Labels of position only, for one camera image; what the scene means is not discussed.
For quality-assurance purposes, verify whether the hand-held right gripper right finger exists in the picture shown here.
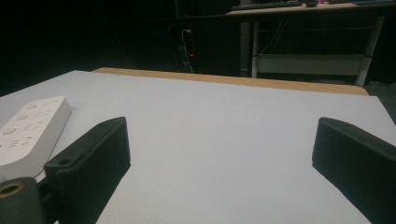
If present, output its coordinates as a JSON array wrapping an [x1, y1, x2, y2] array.
[[311, 117, 396, 224]]

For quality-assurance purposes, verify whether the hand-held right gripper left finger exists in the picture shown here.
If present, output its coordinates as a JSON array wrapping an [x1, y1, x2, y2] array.
[[44, 116, 132, 224]]

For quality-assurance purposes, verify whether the white power strip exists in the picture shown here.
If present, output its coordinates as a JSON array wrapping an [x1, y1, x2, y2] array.
[[0, 95, 73, 181]]

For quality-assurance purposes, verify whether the wooden desk with white legs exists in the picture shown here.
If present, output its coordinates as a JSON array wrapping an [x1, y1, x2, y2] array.
[[226, 1, 396, 88]]

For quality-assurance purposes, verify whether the black keyboard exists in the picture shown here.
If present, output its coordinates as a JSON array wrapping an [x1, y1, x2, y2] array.
[[231, 0, 304, 11]]

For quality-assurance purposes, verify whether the white hanging cable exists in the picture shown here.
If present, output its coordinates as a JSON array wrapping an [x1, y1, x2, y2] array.
[[180, 28, 194, 75]]

